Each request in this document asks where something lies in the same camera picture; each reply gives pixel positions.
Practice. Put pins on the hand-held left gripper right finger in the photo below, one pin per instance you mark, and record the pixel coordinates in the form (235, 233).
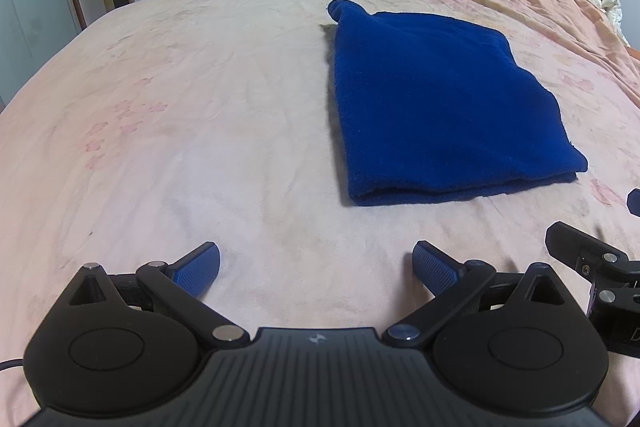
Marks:
(435, 267)

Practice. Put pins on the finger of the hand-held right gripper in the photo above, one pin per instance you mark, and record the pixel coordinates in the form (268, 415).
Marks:
(575, 247)
(635, 203)

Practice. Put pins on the blue beaded sweater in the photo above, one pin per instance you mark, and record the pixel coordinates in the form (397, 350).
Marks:
(440, 107)

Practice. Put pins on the orange blanket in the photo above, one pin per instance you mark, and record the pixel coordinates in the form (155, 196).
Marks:
(550, 7)

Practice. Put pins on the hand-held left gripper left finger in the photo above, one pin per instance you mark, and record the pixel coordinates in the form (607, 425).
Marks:
(195, 269)

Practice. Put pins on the pink floral bed sheet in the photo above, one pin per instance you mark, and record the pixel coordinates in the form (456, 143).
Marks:
(200, 132)

